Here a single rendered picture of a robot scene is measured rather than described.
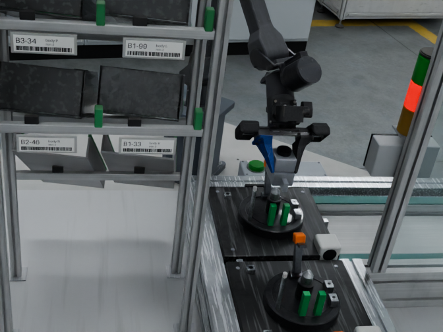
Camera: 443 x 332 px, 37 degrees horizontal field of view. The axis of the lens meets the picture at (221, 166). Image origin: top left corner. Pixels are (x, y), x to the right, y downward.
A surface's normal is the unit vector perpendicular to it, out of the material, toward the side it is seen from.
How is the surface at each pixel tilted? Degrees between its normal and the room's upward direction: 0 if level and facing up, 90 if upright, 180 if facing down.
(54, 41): 90
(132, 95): 65
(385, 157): 90
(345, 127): 0
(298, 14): 90
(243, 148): 0
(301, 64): 47
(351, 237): 0
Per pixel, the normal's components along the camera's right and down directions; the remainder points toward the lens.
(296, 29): 0.32, 0.54
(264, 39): 0.45, -0.35
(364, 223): 0.11, -0.84
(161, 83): 0.04, 0.13
